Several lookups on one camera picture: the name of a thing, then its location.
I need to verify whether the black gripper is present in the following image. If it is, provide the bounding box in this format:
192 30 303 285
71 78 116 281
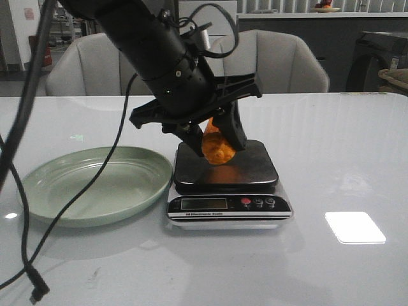
130 73 263 157

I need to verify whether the orange corn cob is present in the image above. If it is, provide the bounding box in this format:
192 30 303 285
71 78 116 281
201 117 236 165

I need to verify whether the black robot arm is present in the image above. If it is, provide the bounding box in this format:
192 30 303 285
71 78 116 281
62 1 261 156

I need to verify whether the digital kitchen scale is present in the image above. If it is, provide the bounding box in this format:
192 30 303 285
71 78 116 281
166 140 294 230

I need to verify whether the green round plate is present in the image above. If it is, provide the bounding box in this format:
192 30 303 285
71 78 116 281
22 147 172 228

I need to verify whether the grey right chair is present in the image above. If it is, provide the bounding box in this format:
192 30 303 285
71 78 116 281
207 29 330 94

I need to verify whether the grey chair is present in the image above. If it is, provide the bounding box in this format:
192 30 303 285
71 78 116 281
45 33 136 96
207 29 330 94

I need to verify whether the grey left chair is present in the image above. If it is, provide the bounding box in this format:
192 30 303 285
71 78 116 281
45 33 136 96

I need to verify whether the dark grey counter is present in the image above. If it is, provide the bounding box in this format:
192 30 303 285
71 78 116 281
238 13 407 92

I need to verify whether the fruit plate on counter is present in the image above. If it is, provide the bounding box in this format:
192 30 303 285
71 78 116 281
312 0 340 13

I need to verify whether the red trash bin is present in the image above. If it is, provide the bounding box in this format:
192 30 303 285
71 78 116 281
29 35 52 67

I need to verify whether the dark appliance at right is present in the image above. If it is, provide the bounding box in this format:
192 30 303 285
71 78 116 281
346 31 407 92

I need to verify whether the black cable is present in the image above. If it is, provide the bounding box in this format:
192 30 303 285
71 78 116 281
0 0 138 304

